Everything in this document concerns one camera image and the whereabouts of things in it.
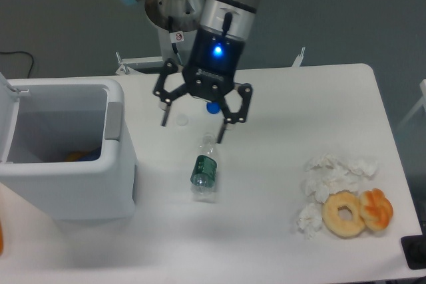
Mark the crumpled white tissue bottom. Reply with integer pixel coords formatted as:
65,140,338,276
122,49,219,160
296,203,323,239

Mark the metal table bracket left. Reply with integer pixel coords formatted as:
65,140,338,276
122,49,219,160
115,51,164,76

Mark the white trash can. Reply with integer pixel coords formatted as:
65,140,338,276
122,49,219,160
1,78,137,220

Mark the crumpled white tissue upper right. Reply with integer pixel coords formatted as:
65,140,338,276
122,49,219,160
347,158,379,178

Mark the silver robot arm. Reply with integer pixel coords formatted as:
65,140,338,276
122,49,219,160
123,0,260,132

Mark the orange twisted bread roll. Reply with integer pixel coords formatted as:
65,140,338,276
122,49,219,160
359,188,393,231

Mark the crumpled white tissue middle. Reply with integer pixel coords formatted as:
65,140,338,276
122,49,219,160
302,169,359,204

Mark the metal table bracket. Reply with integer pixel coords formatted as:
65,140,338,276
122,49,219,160
292,47,306,68
115,51,164,76

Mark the crumpled white tissue upper left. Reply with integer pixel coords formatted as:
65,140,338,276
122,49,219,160
304,153,339,171

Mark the plain ring donut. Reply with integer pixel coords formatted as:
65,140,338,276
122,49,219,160
321,192,365,238

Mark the white bottle cap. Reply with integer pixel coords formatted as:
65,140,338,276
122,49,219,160
175,114,189,126

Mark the metal table bracket right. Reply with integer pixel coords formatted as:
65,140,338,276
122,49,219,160
292,47,306,68

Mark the clear plastic bottle green label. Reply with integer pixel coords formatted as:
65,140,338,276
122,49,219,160
190,133,219,204

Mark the orange object at left edge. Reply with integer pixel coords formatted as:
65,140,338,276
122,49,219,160
0,222,4,256

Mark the blue bottle cap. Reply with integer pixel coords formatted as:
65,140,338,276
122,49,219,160
206,102,221,114

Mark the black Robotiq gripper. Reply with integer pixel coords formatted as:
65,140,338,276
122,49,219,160
152,28,253,143

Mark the black cable on floor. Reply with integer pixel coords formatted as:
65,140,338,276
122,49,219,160
0,51,35,78

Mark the crumpled white tissue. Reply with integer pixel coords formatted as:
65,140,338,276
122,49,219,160
296,203,323,239
304,153,339,171
347,158,379,178
302,169,359,204

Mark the white frame at right edge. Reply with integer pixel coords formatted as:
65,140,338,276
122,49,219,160
396,79,426,131

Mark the black device at edge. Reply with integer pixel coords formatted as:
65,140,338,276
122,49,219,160
401,235,425,270

